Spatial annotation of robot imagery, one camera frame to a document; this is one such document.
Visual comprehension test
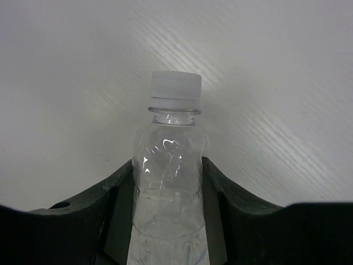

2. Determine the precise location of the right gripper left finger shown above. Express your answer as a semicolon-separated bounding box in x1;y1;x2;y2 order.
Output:
1;161;134;264

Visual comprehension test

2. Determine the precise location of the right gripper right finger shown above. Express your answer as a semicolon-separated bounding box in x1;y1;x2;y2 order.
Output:
202;158;352;264

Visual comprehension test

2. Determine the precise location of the clear bottle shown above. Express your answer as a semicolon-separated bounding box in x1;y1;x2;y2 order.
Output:
127;71;209;264

